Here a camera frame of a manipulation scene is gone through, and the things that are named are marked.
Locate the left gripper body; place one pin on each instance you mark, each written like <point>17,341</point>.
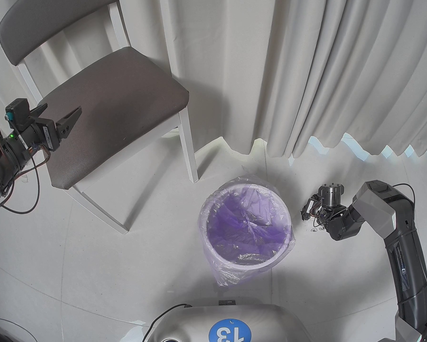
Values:
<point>48,137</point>

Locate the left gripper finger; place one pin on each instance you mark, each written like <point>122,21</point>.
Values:
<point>65,125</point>
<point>39,112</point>

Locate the purple plastic bag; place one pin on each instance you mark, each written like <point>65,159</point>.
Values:
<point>249,223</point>

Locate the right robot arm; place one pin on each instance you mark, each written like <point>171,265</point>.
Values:
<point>405,248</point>

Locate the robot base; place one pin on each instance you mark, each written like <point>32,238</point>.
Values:
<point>199,322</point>

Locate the white trash bin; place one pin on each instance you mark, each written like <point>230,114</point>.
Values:
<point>242,267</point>

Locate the grey padded white chair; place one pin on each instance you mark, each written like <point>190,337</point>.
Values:
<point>110,102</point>

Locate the white curtain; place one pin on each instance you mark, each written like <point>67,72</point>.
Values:
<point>359,66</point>
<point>217,66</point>

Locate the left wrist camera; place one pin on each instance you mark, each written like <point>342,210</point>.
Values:
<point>17,112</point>

